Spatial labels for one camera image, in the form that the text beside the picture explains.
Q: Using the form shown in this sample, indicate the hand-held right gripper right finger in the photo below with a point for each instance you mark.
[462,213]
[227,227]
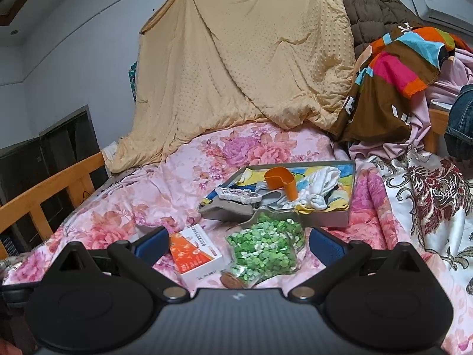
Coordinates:
[326,249]

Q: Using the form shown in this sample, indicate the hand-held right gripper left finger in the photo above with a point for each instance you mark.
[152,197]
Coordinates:
[153,247]

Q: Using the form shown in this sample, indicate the grey shallow box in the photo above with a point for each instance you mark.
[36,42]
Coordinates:
[325,218]

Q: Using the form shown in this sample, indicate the white gauze towel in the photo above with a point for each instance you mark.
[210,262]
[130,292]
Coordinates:
[317,188]

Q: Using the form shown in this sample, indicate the grey face mask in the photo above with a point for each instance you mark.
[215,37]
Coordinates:
[268,194]

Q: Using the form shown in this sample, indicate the orange plastic cup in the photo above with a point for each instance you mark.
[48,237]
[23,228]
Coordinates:
[282,181]

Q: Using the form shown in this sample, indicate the beige knit mouse hat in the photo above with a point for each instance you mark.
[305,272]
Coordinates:
[227,209]

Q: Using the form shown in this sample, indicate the black white patterned sock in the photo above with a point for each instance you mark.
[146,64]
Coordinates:
[236,195]

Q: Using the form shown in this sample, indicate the white orange medicine box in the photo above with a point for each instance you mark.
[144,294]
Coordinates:
[194,255]

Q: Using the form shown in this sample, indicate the glass bottle of green stars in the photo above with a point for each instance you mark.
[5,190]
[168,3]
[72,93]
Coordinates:
[264,247]

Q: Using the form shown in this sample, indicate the cartoon print towel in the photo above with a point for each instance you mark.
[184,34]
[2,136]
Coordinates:
[342,172]

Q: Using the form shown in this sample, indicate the white maroon ornate blanket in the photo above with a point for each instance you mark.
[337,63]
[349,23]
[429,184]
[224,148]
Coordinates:
[436,199]

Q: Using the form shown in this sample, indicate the brown multicolour striped cloth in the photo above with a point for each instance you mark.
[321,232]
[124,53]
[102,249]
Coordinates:
[377,96]

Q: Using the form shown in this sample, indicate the blue jeans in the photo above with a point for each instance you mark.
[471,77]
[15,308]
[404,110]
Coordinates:
[462,118]

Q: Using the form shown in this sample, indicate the yellow dotted blanket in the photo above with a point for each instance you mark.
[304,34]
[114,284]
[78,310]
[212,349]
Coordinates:
[240,63]

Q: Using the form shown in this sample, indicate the pale pink satin cloth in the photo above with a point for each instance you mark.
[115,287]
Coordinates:
[443,81]

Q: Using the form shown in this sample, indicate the brown quilted coat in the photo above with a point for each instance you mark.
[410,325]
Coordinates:
[373,11]

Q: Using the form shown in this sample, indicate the white air conditioner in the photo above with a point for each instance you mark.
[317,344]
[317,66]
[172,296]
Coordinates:
[439,2]

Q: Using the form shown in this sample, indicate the wooden bed frame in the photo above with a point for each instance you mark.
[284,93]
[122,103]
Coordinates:
[48,192]

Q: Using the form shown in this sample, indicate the wooden bed rail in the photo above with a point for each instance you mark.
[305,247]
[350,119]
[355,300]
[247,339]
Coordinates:
[55,144]

